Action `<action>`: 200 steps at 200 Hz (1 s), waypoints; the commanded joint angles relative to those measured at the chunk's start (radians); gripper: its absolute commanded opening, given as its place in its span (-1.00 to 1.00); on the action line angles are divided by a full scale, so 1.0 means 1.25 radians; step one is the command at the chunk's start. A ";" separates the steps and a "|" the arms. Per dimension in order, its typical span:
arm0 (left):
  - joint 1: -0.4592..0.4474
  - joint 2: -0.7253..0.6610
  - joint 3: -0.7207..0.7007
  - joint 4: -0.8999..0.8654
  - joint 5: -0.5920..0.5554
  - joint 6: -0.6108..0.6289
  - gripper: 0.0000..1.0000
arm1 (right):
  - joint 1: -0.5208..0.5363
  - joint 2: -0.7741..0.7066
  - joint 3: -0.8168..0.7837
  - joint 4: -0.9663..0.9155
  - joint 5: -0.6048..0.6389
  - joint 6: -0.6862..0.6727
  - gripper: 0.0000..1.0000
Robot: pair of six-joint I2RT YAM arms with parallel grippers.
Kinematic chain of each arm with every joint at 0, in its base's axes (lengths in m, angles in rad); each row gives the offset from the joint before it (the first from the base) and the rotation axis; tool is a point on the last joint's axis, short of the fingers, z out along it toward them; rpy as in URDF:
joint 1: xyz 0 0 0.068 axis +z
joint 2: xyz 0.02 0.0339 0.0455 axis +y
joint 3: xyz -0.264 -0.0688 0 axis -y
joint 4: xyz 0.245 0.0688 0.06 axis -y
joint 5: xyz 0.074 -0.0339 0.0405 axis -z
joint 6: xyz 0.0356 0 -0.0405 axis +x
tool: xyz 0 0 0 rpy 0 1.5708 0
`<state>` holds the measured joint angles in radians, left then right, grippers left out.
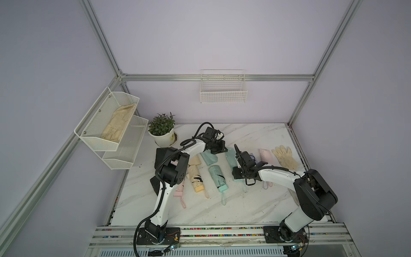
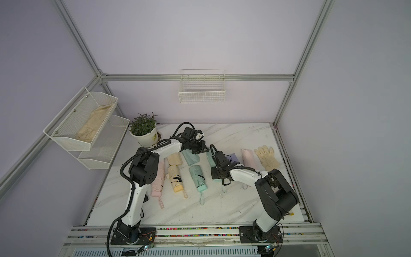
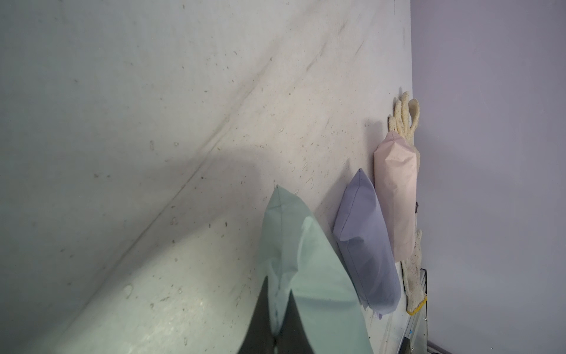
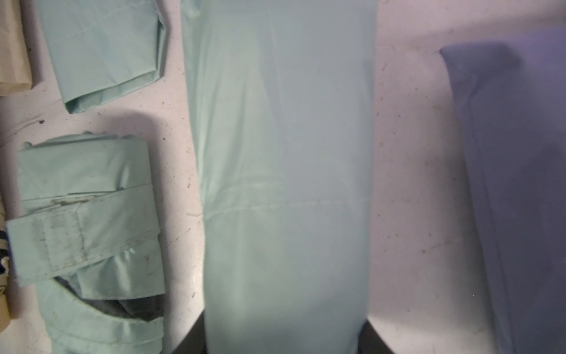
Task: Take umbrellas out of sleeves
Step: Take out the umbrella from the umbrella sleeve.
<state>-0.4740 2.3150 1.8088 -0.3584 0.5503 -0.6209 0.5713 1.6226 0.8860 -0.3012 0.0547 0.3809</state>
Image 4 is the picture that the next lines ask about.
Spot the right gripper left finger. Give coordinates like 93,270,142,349
172,311,207,354

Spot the yellow umbrella sleeve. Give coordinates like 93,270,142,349
0,0,32,97

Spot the yellow umbrella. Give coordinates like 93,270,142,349
0,202,11,332

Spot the green umbrella sleeve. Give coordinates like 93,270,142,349
36,0,168,114

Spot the green umbrella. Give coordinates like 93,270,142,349
7,134,166,353
181,1,377,353

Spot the purple umbrella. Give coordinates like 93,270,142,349
440,25,565,353

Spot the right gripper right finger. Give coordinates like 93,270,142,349
358,320,394,354

